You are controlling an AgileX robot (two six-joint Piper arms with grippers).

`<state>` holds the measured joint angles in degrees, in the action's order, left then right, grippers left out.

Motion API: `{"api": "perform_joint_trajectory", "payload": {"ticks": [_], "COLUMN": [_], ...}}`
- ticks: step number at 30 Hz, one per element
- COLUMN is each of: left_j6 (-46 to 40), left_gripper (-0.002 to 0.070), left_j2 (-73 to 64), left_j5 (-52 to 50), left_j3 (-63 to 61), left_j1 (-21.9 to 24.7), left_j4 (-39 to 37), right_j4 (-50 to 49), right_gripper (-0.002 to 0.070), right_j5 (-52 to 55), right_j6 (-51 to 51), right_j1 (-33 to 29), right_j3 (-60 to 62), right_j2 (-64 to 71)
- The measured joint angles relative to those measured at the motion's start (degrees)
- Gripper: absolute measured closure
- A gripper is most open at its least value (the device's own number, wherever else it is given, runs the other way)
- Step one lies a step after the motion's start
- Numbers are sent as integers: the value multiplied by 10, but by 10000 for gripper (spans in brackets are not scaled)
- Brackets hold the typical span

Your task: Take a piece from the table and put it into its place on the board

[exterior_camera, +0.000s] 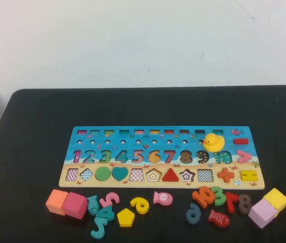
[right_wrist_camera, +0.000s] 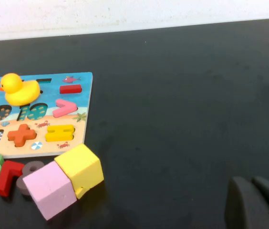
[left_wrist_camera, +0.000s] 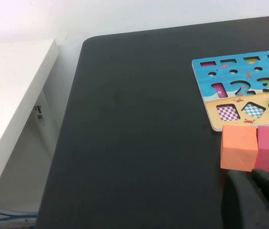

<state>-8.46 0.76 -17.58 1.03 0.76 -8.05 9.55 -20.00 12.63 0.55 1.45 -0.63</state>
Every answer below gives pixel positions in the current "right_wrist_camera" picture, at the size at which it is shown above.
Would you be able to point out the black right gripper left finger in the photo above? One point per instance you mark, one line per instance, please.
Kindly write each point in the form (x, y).
(244, 207)

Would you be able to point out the colourful wooden puzzle board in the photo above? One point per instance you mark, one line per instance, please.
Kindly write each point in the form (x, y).
(85, 82)

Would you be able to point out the yellow equals sign piece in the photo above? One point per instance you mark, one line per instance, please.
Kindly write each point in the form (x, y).
(53, 133)

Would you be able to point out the pink greater-than sign piece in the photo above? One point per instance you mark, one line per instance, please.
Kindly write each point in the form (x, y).
(64, 108)

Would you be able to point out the red minus sign piece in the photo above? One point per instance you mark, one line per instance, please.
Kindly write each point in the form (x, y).
(70, 89)

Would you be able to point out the brown number eight piece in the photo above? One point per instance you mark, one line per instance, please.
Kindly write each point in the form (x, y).
(27, 168)

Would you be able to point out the orange plus sign piece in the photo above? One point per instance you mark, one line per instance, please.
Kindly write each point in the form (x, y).
(21, 135)

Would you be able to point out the red number seven piece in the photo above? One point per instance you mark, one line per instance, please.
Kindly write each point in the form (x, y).
(5, 179)

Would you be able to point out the yellow wooden cube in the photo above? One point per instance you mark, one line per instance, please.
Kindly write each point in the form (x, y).
(82, 167)

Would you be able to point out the light pink wooden cube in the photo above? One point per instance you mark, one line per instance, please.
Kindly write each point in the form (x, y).
(51, 190)

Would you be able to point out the yellow rubber duck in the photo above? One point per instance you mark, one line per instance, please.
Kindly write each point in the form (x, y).
(21, 93)

